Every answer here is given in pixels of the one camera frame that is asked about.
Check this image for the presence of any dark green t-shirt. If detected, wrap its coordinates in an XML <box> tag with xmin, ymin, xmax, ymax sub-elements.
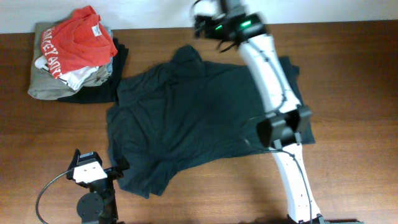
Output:
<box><xmin>106</xmin><ymin>44</ymin><xmax>316</xmax><ymax>200</ymax></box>

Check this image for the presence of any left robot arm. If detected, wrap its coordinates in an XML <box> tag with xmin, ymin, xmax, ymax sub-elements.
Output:
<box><xmin>67</xmin><ymin>149</ymin><xmax>129</xmax><ymax>224</ymax></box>

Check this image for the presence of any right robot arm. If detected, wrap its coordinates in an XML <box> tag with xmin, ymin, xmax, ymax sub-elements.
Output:
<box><xmin>190</xmin><ymin>1</ymin><xmax>323</xmax><ymax>223</ymax></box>

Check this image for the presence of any black folded garment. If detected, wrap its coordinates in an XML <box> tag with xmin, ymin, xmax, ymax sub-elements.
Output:
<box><xmin>57</xmin><ymin>38</ymin><xmax>129</xmax><ymax>104</ymax></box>

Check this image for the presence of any white folded garment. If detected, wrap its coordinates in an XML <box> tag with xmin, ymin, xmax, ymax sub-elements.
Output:
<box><xmin>34</xmin><ymin>56</ymin><xmax>99</xmax><ymax>90</ymax></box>

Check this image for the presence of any beige folded garment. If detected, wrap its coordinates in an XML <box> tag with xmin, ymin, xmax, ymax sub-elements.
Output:
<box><xmin>28</xmin><ymin>22</ymin><xmax>113</xmax><ymax>100</ymax></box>

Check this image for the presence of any red printed t-shirt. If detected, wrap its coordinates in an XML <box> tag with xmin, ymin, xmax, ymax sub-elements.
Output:
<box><xmin>40</xmin><ymin>6</ymin><xmax>118</xmax><ymax>78</ymax></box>

